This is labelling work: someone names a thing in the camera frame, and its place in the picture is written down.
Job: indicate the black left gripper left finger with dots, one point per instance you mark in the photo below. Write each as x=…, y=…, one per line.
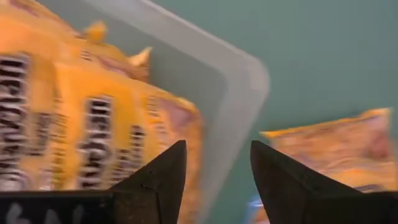
x=155, y=193

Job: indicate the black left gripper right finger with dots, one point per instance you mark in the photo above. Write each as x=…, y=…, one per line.
x=289, y=196

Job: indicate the blue-edged Maruchan noodle pack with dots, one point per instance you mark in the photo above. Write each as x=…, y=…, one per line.
x=256, y=207

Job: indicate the yellow creamy chicken noodle pack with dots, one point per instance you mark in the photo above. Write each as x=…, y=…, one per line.
x=335, y=155
x=77, y=102
x=130, y=70

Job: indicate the clear plastic bin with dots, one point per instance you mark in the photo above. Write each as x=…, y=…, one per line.
x=217, y=87

